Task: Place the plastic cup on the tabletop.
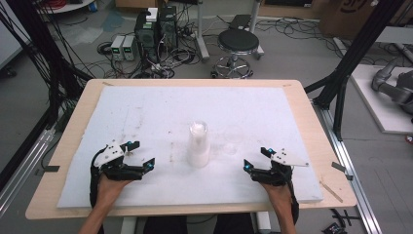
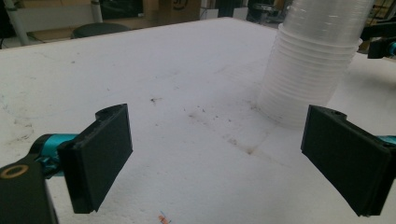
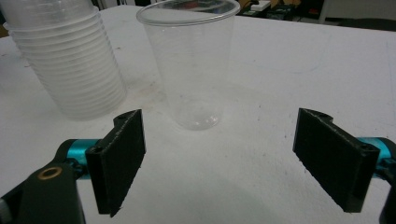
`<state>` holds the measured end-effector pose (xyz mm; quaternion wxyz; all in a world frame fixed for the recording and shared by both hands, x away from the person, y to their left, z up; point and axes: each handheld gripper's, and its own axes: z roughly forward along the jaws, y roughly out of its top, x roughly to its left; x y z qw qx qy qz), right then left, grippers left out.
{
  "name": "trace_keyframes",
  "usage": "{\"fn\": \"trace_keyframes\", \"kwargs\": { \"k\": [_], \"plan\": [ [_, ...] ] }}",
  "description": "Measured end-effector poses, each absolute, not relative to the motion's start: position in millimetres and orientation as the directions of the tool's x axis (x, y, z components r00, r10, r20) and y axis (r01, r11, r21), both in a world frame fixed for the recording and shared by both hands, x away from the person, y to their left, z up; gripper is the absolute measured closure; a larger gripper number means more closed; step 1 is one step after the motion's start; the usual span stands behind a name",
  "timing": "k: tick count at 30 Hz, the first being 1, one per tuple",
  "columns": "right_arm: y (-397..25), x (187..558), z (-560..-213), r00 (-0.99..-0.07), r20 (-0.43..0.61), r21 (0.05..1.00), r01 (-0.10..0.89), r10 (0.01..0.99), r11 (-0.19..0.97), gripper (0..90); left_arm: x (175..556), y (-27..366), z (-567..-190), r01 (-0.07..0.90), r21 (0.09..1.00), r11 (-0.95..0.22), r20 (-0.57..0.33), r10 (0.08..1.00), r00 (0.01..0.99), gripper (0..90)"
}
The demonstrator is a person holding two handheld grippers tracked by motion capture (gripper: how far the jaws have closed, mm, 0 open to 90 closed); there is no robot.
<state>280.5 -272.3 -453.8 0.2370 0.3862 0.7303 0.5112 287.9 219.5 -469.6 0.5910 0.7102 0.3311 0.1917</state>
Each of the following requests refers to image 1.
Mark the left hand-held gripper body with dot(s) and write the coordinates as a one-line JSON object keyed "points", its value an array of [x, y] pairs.
{"points": [[113, 170]]}

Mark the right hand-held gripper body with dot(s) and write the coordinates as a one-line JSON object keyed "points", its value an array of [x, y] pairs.
{"points": [[276, 174]]}

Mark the single clear plastic cup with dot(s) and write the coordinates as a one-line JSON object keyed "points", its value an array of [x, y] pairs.
{"points": [[232, 143]]}

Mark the stack of clear plastic cups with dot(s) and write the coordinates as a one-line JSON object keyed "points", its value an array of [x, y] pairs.
{"points": [[198, 146]]}

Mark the person's left hand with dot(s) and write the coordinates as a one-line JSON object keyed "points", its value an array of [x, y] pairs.
{"points": [[108, 191]]}

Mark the person's right hand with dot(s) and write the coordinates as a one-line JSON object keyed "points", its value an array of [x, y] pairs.
{"points": [[279, 196]]}

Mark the white foam mat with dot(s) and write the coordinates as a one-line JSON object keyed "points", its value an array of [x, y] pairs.
{"points": [[162, 107]]}

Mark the white table leg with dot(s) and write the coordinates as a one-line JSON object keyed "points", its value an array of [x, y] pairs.
{"points": [[263, 222], [129, 226]]}

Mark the light wooden table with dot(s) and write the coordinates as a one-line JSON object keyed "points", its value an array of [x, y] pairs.
{"points": [[328, 136]]}

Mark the black tape strip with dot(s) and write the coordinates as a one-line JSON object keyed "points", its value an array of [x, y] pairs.
{"points": [[52, 168]]}

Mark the grey tape strip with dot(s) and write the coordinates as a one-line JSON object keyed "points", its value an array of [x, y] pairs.
{"points": [[339, 167]]}

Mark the small black device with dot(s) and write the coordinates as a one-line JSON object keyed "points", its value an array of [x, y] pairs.
{"points": [[334, 228]]}

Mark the grey bench power supply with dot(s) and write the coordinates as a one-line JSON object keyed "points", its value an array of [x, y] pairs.
{"points": [[117, 47], [129, 48]]}

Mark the black computer tower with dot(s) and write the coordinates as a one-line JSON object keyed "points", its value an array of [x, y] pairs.
{"points": [[168, 27], [146, 35]]}

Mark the black round stool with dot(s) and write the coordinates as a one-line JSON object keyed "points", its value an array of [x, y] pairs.
{"points": [[238, 42]]}

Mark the white floor platform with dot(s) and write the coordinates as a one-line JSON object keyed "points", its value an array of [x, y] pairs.
{"points": [[376, 107]]}

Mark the grey desk leg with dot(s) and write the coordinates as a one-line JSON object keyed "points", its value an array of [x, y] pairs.
{"points": [[201, 32], [256, 26]]}

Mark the small white box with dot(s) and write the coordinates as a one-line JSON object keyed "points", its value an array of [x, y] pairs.
{"points": [[151, 14]]}

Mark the black flat device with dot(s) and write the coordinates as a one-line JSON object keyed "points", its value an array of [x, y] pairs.
{"points": [[240, 21]]}

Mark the white round table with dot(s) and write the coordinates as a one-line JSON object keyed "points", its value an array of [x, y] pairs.
{"points": [[65, 7]]}

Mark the brown cardboard box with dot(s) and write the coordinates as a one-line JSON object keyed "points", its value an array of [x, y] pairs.
{"points": [[344, 16]]}

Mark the aluminium floor rail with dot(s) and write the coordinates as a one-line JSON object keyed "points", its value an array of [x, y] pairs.
{"points": [[350, 169], [26, 162]]}

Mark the black metal frame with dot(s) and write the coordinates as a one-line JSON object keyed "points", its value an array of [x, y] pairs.
{"points": [[35, 42], [357, 45]]}

